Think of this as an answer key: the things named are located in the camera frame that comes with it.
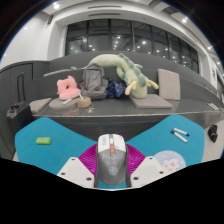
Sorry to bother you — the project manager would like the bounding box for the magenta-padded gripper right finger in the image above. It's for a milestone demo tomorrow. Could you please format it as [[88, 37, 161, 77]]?
[[124, 143, 167, 189]]

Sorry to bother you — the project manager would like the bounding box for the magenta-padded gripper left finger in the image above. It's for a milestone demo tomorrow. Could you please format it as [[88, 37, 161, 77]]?
[[56, 143, 98, 189]]

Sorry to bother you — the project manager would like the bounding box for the grey and white computer mouse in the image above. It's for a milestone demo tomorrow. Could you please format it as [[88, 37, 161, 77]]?
[[94, 133, 132, 189]]

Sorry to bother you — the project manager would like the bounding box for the round light blue mouse pad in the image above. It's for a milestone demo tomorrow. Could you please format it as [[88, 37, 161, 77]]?
[[153, 149, 187, 174]]

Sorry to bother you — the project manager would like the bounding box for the green eraser block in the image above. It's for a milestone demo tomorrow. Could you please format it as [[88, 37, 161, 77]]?
[[35, 136, 53, 146]]

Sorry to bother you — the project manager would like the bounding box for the white marker with black cap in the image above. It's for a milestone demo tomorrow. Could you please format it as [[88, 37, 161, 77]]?
[[170, 130, 189, 144]]

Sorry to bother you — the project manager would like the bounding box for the white marker with blue cap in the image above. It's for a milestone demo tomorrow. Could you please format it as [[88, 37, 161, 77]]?
[[173, 127, 191, 138]]

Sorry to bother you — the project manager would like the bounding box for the flat grey seat cushion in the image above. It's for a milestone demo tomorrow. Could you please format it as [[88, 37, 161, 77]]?
[[129, 93, 174, 110], [28, 97, 53, 114], [48, 97, 81, 111]]

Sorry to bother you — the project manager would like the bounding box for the black suitcase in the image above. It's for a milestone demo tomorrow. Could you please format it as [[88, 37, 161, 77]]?
[[5, 101, 33, 134]]

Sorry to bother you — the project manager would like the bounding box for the small black bag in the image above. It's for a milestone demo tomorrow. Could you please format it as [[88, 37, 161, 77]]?
[[207, 124, 219, 144]]

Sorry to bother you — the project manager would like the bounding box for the pink plush cushion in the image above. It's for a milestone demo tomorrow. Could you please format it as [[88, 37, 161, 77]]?
[[55, 75, 82, 101]]

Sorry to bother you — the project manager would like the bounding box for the green dinosaur plush toy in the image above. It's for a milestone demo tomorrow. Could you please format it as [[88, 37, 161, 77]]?
[[71, 52, 160, 100]]

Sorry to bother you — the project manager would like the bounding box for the dark blue patterned bag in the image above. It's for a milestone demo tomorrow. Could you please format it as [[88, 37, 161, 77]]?
[[105, 80, 127, 99]]

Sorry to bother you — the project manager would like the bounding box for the upright grey seat cushion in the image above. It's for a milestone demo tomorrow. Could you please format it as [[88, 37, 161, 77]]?
[[157, 68, 182, 101]]

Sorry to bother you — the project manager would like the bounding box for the grey backpack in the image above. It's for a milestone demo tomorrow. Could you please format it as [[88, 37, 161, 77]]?
[[78, 63, 110, 101]]

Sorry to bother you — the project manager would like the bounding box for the dark glass window wall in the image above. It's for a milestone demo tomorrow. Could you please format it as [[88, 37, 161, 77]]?
[[64, 18, 200, 74]]

